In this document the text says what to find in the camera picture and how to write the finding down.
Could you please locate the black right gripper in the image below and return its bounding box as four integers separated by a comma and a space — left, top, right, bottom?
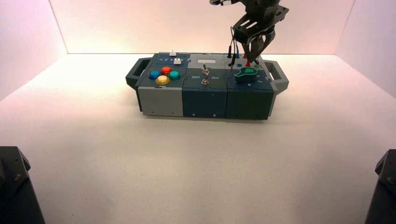
232, 5, 290, 63

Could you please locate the green rotary knob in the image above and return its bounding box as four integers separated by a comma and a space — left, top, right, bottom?
233, 67, 258, 84

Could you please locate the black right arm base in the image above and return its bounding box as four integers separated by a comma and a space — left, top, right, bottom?
365, 149, 396, 224

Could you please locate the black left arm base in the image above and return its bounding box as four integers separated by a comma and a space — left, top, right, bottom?
0, 146, 46, 224

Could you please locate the grey and blue modular box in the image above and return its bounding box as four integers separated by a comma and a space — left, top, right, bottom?
125, 52, 290, 120

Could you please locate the black jumper wire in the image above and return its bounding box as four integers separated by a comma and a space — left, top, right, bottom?
227, 26, 238, 69

